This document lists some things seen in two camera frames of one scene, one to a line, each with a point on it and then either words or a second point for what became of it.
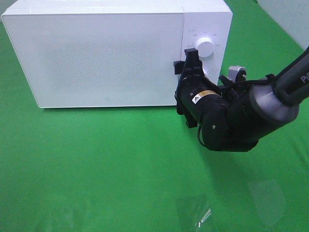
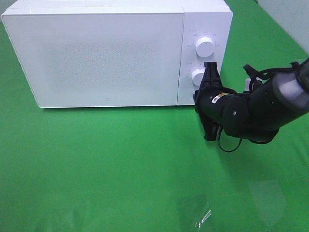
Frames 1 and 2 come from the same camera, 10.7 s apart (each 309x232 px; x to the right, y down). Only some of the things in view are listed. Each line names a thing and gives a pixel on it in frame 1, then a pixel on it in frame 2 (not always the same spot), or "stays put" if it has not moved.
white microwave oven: [114, 53] stays put
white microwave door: [99, 60] stays put
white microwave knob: [205, 47] stays put
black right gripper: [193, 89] -> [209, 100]
